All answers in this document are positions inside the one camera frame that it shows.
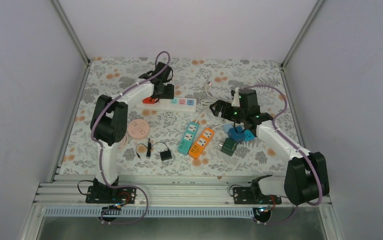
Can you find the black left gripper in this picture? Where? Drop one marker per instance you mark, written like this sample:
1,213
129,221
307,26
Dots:
169,94

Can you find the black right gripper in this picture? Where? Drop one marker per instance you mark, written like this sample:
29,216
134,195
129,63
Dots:
225,114

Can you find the red cube socket adapter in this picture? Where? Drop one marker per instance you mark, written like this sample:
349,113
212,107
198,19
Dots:
150,101

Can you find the white multicolour power strip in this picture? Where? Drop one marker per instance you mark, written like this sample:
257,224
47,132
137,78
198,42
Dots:
177,105

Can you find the blue cube socket adapter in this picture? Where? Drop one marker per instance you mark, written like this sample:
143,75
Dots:
236,134

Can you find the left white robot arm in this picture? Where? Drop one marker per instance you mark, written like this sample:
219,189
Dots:
110,118

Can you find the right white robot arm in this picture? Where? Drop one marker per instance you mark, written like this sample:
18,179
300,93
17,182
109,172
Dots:
306,177

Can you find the teal power strip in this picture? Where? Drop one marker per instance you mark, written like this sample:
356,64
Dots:
188,138

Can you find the orange power strip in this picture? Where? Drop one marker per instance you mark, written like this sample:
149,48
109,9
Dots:
201,143

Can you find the dark green cube adapter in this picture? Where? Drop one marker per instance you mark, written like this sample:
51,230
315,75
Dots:
229,146

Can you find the light blue small adapter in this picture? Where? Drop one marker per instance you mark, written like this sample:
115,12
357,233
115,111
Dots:
248,136

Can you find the floral patterned table mat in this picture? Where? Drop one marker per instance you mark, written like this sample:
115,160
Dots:
157,155

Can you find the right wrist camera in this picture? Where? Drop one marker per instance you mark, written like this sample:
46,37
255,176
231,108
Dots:
235,97

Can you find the pink round socket with cable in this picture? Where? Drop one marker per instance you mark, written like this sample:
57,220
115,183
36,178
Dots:
137,129

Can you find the aluminium corner frame post left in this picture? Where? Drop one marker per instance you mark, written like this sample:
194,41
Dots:
70,30

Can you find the aluminium corner frame post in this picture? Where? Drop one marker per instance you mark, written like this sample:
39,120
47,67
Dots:
70,30
301,34

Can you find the aluminium front rail base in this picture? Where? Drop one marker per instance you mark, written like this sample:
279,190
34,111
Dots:
179,208

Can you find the aluminium corner frame post right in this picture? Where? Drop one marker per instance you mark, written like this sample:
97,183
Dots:
301,34

